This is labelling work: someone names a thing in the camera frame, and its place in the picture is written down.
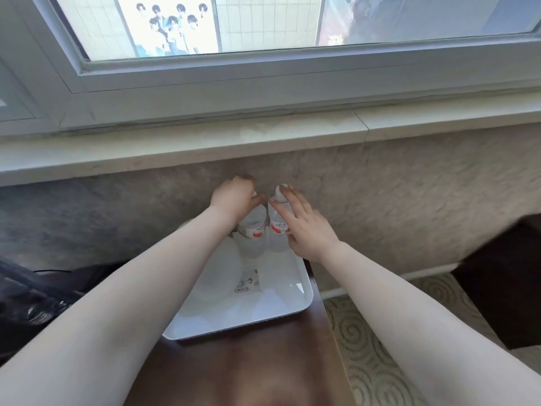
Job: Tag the person's right thumb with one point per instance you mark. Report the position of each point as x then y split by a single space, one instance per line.
294 244

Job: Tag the translucent plastic cup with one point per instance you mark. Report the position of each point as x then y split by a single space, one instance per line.
219 274

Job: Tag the white rectangular tray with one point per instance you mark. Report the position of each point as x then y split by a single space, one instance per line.
262 300

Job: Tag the person's left hand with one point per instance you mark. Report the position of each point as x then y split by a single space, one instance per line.
230 198

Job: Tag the person's left fingers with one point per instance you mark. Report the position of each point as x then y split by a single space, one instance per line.
252 201

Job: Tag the black bag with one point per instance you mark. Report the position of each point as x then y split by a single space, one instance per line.
42 295

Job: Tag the stone window sill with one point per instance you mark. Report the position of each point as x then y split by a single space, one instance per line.
211 143

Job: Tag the white window frame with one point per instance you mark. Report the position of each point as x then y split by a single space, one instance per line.
211 76

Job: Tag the dark brown cabinet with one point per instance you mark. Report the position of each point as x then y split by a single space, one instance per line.
503 279

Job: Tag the clear red-label water bottle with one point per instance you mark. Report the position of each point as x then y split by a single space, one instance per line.
277 228
253 230

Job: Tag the person's right middle finger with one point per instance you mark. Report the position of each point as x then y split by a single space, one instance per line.
298 200

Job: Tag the person's right forearm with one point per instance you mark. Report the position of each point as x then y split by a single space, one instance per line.
414 325

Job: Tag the small printed paper packet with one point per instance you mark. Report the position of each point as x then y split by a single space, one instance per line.
247 282

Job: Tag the person's left forearm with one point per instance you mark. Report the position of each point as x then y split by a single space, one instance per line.
126 317

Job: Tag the poster of group of people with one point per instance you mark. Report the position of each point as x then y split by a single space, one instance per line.
167 25

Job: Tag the person's right hand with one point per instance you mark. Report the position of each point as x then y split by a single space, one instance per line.
310 234

